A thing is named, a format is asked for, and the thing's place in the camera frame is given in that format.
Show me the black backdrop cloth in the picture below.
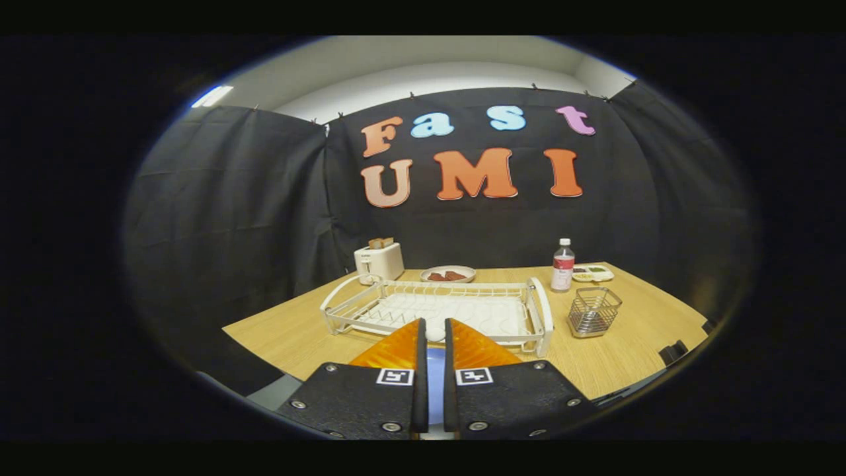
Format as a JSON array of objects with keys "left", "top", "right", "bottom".
[{"left": 122, "top": 79, "right": 754, "bottom": 397}]

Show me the ceiling light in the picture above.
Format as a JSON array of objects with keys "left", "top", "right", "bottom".
[{"left": 191, "top": 85, "right": 234, "bottom": 108}]

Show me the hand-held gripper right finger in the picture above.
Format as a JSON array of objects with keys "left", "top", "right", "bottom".
[{"left": 444, "top": 318, "right": 599, "bottom": 440}]

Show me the beige plate with food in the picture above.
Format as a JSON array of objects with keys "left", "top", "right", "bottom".
[{"left": 420, "top": 265, "right": 477, "bottom": 284}]

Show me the white divided condiment tray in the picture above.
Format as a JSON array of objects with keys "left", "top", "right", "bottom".
[{"left": 572, "top": 264, "right": 615, "bottom": 283}]

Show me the white toaster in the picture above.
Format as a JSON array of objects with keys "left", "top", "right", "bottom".
[{"left": 354, "top": 242, "right": 405, "bottom": 285}]

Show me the white dish rack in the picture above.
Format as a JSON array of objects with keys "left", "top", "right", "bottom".
[{"left": 320, "top": 274, "right": 555, "bottom": 358}]

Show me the clear plastic bottle red label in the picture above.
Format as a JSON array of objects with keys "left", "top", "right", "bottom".
[{"left": 551, "top": 239, "right": 576, "bottom": 293}]

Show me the metal wire basket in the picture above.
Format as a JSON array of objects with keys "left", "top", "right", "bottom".
[{"left": 567, "top": 286, "right": 623, "bottom": 338}]

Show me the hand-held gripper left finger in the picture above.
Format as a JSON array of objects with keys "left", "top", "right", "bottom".
[{"left": 276, "top": 318, "right": 429, "bottom": 440}]

